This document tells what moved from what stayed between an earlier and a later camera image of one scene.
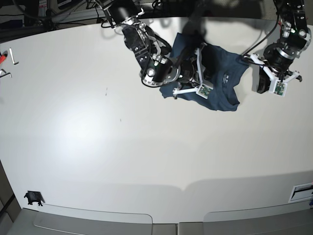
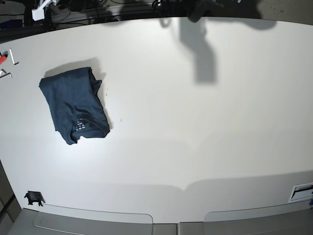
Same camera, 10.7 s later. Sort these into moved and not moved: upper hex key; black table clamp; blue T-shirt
Moved: blue T-shirt
Not moved: upper hex key; black table clamp
